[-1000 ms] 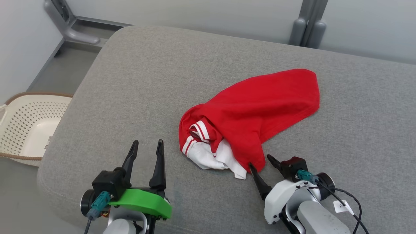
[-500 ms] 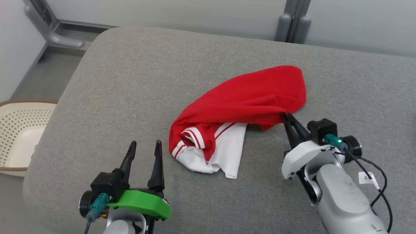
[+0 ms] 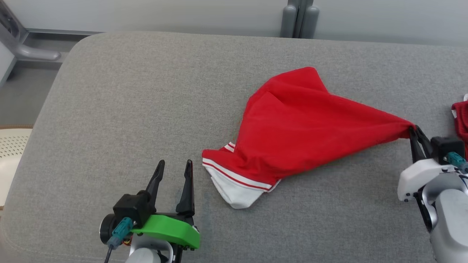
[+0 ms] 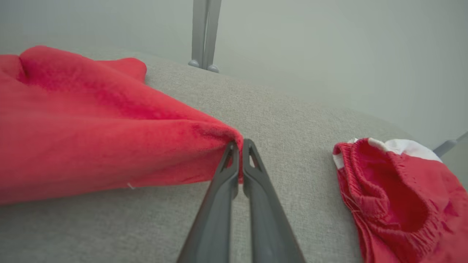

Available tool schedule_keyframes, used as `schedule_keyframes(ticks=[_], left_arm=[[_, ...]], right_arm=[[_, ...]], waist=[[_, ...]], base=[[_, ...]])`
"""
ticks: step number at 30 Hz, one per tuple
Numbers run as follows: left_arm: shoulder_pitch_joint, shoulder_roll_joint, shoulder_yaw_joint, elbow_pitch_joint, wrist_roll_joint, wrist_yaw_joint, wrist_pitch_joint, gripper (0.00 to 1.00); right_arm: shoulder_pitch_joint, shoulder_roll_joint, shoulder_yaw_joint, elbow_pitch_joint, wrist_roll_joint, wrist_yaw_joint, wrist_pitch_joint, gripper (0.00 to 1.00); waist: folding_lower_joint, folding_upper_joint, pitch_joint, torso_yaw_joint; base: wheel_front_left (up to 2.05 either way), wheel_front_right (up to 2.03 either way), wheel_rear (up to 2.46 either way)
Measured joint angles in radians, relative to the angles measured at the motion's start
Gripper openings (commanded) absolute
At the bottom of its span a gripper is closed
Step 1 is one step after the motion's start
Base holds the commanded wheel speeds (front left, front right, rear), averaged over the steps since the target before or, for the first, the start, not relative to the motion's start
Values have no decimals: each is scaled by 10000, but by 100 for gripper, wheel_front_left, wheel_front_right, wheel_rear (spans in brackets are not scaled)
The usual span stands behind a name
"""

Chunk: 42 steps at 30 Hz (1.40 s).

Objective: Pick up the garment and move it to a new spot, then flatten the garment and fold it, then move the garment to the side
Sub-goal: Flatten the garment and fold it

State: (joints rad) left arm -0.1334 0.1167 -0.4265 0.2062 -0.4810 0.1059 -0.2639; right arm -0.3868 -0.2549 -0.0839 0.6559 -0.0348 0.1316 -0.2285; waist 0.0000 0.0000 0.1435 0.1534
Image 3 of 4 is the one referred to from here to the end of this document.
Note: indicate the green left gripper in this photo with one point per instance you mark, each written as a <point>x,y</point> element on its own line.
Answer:
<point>168,228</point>

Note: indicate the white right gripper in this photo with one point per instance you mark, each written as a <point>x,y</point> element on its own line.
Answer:
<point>416,177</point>

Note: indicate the crumpled dark red garment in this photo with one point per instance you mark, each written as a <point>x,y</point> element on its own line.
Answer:
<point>461,117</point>

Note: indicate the cream perforated laundry basket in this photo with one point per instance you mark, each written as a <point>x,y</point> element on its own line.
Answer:
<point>12,146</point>

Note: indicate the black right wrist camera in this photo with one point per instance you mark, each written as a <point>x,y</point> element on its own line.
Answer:
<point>444,146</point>

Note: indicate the grey partition post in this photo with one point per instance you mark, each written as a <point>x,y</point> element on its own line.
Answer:
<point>299,18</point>

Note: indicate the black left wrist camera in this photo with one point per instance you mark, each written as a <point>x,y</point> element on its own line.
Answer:
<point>133,208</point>

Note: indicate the grey metal stand leg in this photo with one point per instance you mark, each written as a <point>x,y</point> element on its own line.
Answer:
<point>36,54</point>

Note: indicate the red garment with white trim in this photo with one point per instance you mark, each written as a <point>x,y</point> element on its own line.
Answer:
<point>292,124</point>

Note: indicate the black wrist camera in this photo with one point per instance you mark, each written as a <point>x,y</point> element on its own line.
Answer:
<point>444,146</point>
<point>133,208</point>

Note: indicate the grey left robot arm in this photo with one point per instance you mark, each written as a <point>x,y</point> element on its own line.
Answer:
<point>142,256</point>

